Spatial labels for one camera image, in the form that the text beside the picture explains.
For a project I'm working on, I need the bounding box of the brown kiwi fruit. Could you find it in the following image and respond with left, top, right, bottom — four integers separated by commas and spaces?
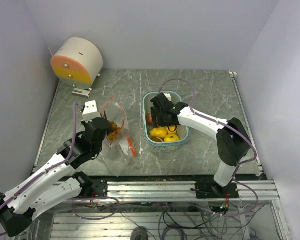
151, 136, 164, 143

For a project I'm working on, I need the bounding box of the blue green plastic basket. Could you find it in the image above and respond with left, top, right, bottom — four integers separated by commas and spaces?
141, 91, 190, 153

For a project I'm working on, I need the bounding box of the brown longan bunch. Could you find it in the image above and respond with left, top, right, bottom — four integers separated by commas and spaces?
107, 121, 122, 142

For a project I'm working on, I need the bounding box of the clear zip top bag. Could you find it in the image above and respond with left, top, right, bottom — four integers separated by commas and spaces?
98, 97, 137, 177

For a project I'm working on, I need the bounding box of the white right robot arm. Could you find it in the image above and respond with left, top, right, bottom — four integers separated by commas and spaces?
150, 92, 252, 196

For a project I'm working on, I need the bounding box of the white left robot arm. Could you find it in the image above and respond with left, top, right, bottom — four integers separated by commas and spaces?
0, 117, 111, 237

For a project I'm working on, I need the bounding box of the yellow mango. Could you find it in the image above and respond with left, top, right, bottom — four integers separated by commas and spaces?
149, 127, 168, 139

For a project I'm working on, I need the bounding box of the small white metal block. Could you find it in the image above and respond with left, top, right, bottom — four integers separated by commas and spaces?
72, 88, 91, 99

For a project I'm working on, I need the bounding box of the round white drawer box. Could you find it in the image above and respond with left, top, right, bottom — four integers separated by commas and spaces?
50, 37, 104, 90

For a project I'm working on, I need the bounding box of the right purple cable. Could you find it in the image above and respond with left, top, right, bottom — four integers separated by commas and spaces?
158, 78, 260, 218

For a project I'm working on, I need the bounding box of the purple cable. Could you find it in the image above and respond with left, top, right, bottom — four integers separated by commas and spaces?
0, 101, 121, 237
158, 78, 260, 218

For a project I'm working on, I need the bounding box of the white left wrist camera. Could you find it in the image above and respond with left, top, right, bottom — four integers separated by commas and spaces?
82, 100, 101, 123

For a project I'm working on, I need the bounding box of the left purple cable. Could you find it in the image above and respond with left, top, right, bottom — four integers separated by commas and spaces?
0, 101, 121, 237

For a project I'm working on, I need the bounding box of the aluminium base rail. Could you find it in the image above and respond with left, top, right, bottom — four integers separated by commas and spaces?
52, 179, 278, 203

